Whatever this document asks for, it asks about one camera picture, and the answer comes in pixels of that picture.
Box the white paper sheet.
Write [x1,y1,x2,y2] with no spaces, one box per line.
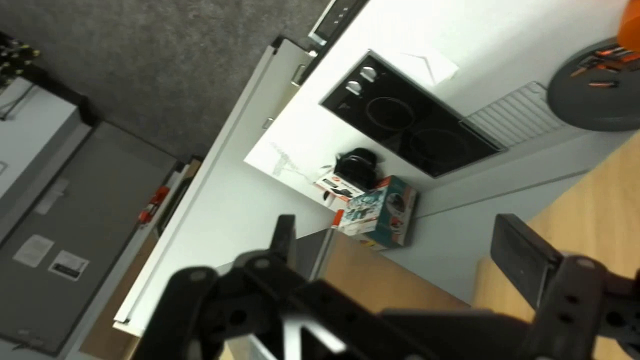
[382,46,463,91]

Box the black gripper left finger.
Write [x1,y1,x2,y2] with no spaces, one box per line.
[132,212,316,360]

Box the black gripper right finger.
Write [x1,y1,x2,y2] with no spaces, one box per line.
[490,212,640,360]

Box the grey round tray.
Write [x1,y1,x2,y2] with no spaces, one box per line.
[544,37,640,133]

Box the dark grey cabinet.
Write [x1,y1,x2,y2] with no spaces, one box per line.
[0,120,183,358]

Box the orange plastic cup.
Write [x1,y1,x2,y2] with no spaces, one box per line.
[617,0,640,61]

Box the white and red box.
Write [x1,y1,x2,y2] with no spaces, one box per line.
[312,169,368,214]

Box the white label sticker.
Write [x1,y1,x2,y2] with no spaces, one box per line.
[12,233,56,271]
[46,248,93,282]

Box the white appliance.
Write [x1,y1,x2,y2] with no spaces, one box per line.
[111,35,337,340]

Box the black glass cooktop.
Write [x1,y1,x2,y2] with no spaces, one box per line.
[319,48,502,180]

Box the light grey box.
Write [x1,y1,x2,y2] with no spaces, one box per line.
[0,74,93,247]

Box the small black device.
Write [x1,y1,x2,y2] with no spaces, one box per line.
[333,147,382,192]

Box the small red tool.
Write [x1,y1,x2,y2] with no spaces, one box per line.
[135,185,172,226]

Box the teal product box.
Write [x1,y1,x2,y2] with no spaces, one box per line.
[335,174,422,254]

